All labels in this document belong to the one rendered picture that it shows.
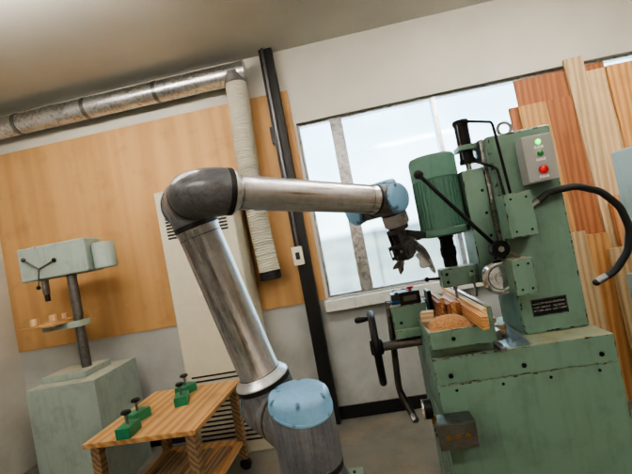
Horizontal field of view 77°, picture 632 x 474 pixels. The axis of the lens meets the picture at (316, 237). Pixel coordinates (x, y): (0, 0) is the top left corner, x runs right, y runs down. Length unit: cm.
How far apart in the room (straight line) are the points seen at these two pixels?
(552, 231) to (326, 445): 106
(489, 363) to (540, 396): 19
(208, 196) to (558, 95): 269
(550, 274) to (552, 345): 25
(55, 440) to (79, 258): 110
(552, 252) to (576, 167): 156
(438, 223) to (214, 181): 89
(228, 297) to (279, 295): 187
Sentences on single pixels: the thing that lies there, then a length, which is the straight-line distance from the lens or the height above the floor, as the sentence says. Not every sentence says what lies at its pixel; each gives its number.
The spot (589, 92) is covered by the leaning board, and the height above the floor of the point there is 191.
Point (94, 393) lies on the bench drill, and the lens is 287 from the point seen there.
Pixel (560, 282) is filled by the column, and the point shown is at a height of 96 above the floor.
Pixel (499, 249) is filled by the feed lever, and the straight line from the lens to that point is 149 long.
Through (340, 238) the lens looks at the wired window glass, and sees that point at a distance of 291.
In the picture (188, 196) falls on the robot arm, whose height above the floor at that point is 141.
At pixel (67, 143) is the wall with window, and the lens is 364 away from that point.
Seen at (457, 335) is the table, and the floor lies 88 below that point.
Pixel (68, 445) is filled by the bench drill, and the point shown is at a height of 35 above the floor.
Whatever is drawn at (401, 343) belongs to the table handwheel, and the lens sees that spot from 162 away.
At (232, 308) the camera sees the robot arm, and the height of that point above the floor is 113.
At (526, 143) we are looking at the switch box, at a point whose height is 146.
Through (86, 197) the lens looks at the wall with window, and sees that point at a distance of 349.
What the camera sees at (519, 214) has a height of 122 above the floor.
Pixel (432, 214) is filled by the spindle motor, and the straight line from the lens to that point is 153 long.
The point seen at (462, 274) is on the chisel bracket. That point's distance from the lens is 159.
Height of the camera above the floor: 124
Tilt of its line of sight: 1 degrees up
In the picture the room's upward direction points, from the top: 11 degrees counter-clockwise
